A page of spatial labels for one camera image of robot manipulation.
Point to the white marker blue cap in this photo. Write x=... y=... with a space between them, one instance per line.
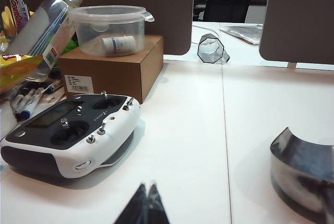
x=32 y=104

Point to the green plastic packet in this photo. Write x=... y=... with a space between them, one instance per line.
x=70 y=47

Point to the small white labelled bottle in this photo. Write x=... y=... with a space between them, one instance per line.
x=117 y=44

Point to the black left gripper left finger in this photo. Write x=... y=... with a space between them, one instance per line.
x=135 y=208

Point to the round clear plastic container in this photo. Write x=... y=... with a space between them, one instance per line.
x=114 y=25

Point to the brown cardboard box with label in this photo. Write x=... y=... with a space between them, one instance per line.
x=122 y=72

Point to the blue pen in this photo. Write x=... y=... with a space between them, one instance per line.
x=53 y=86

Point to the clear plastic water bottle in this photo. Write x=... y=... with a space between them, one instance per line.
x=44 y=30

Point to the wide brown partition panel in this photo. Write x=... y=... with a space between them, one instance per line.
x=300 y=17

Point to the yellow snack bag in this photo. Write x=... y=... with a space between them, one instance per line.
x=18 y=70

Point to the octagonal clear glass cup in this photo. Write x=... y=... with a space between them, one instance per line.
x=210 y=49

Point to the white black RC transmitter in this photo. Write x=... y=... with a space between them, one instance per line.
x=78 y=143

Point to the silver foil bag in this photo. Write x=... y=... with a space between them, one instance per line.
x=242 y=33

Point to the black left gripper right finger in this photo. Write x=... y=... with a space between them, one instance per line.
x=156 y=207

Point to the metal ice scoop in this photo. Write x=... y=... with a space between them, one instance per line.
x=300 y=166

